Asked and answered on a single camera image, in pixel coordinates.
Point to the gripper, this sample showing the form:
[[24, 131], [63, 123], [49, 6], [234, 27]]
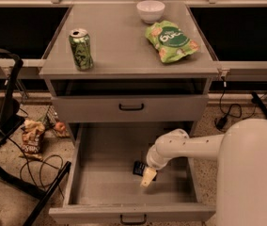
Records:
[[156, 164]]

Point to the dark blue rxbar wrapper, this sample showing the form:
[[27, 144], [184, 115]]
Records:
[[138, 168]]

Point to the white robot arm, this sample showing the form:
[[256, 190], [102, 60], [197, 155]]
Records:
[[241, 155]]

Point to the open grey middle drawer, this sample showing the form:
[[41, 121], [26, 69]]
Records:
[[101, 185]]

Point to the closed grey top drawer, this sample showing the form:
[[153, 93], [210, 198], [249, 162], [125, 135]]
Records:
[[105, 108]]

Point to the grey drawer cabinet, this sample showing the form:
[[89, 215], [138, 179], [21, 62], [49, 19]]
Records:
[[125, 63]]

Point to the brown snack bag on floor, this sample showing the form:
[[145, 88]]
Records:
[[32, 137]]

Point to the black tripod leg right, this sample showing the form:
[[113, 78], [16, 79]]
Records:
[[265, 105]]

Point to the green chip bag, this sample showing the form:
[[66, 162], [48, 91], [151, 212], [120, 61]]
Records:
[[170, 42]]

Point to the green soda can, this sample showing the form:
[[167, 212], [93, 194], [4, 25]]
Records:
[[80, 46]]

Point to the black metal stand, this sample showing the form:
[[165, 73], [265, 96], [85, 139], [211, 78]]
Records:
[[9, 122]]

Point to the white ceramic bowl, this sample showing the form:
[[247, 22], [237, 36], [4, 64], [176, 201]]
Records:
[[150, 11]]

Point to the black middle drawer handle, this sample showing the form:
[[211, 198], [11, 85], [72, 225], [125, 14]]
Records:
[[127, 220]]

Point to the black drawer handle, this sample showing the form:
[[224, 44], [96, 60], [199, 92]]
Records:
[[127, 220], [139, 107]]

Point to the black top drawer handle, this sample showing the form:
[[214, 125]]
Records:
[[139, 107]]

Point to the wire basket with apple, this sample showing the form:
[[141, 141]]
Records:
[[54, 124]]

